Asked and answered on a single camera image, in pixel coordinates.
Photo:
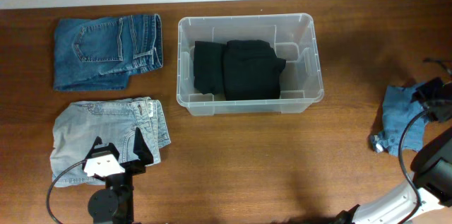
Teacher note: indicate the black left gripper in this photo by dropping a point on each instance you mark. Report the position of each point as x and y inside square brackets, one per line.
[137, 167]

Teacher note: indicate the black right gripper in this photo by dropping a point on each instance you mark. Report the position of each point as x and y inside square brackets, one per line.
[425, 94]

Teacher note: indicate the blue denim shirt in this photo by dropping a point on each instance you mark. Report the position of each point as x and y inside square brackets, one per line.
[397, 111]

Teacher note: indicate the small black garment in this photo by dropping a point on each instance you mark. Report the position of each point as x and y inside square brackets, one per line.
[208, 75]

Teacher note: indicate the large black garment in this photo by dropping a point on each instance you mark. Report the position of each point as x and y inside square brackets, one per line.
[251, 70]

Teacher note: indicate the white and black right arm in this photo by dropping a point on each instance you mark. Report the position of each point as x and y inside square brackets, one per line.
[426, 167]

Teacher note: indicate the light blue folded jeans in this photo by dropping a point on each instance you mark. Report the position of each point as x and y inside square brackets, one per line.
[114, 121]

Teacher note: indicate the dark blue folded jeans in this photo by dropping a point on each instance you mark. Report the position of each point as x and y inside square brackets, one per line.
[101, 54]

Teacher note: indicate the clear plastic storage bin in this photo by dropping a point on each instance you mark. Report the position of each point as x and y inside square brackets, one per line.
[293, 38]

